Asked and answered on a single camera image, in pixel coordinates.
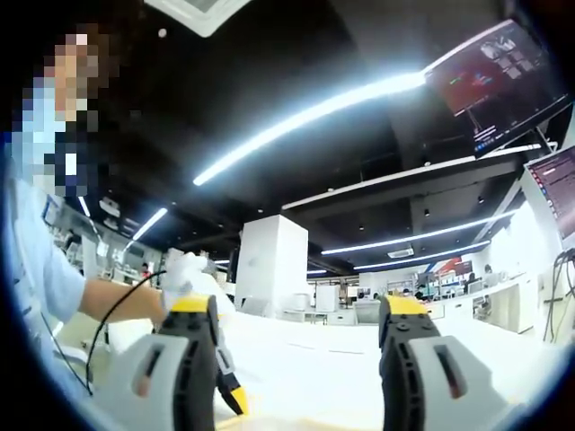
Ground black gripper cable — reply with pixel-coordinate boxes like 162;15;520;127
84;268;168;397

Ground large black monitor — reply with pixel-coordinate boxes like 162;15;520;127
424;20;574;158

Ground white tall appliance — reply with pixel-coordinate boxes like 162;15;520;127
316;285;341;314

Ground operator in light-blue shirt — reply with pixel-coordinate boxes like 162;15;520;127
0;174;91;405

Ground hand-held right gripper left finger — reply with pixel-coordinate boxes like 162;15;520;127
104;294;222;431

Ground thin ceiling light strip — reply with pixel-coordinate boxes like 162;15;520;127
354;240;491;271
321;208;518;256

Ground bundle of black cables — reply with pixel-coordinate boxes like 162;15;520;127
542;249;575;345

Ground row of white desks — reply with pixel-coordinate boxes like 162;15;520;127
417;268;540;336

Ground white square pillar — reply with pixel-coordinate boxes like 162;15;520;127
235;214;309;315

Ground long curved ceiling light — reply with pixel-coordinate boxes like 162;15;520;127
192;71;426;188

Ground short ceiling light strip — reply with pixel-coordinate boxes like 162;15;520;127
132;207;168;242

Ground ceiling air conditioner cassette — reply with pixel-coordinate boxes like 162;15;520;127
143;0;252;38

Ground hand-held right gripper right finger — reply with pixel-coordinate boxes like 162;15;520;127
376;294;509;431

